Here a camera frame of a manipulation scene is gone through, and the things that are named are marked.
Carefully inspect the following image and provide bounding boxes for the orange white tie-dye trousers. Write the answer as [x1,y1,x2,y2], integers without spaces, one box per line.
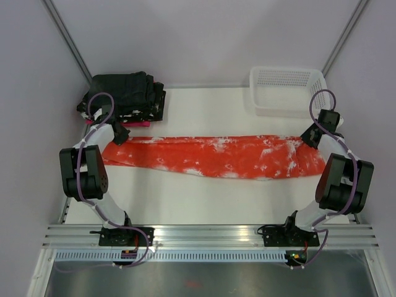
[102,135,325,180]

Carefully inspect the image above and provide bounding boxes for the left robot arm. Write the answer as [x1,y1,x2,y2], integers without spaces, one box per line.
[59,105,135,246]

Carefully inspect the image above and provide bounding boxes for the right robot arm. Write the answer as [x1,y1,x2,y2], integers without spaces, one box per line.
[282,110,374,245]

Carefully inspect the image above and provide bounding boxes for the right aluminium frame post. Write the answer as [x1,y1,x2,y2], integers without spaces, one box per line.
[322,0,371,79]

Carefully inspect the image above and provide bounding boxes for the folded black trousers top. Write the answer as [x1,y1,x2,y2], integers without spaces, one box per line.
[82,71,155,113]

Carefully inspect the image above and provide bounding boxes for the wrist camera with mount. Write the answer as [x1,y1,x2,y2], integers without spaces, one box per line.
[336,115,344,130]
[92,108,103,121]

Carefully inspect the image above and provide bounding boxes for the aluminium front rail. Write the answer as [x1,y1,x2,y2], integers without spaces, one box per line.
[41,224,379,250]

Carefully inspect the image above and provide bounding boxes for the left aluminium frame post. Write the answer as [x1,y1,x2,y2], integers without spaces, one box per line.
[41,0,92,85]

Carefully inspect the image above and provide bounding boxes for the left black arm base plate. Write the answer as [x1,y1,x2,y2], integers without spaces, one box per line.
[89,226,155,248]

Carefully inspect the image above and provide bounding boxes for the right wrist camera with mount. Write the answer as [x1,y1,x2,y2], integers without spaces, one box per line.
[336,115,344,130]

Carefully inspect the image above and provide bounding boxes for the white perforated plastic basket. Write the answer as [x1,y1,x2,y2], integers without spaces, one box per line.
[249,66,330,119]

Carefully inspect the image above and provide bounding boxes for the aluminium frame post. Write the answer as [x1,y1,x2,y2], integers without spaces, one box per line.
[322,0,371,79]
[41,0,92,85]

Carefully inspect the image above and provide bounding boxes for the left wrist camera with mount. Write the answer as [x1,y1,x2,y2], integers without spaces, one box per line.
[92,108,103,121]

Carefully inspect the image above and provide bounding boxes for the folded black white-speckled trousers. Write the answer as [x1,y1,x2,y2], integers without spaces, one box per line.
[76,82,166,123]

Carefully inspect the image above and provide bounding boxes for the white slotted cable duct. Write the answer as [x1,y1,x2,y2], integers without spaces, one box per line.
[54,249,306,263]

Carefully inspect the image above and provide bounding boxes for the folded pink trousers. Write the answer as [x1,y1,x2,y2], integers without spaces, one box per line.
[85,119,151,128]

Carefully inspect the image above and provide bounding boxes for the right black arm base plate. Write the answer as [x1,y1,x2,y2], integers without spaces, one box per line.
[257,225,320,248]

